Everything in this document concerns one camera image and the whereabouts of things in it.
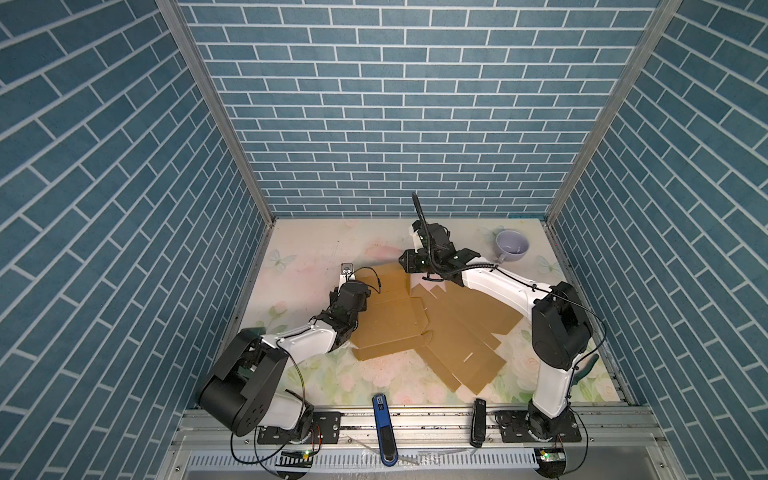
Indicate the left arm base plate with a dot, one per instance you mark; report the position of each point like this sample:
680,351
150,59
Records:
323,427

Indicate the blue black handheld tool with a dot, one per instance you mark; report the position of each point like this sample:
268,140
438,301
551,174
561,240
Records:
384,430

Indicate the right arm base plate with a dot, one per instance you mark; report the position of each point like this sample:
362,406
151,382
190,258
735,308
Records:
531,426

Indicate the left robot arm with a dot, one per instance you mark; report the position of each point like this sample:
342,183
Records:
241,389

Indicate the aluminium front rail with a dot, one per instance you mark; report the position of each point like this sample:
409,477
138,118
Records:
435,427

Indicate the green handled pliers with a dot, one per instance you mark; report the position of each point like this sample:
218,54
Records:
584,367

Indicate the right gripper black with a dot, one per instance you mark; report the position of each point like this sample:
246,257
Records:
408,266

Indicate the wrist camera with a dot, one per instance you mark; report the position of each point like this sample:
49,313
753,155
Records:
346,274
423,228

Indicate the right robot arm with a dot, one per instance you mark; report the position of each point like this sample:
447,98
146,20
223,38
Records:
560,327

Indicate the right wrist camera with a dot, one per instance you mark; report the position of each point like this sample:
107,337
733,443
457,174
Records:
423,228

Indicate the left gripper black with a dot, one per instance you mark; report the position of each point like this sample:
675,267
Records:
363,305

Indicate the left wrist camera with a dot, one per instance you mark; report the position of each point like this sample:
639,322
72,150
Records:
346,274

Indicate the lavender ceramic cup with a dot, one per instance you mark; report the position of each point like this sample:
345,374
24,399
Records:
511,245

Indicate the cardboard box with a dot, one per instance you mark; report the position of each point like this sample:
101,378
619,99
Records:
394,320

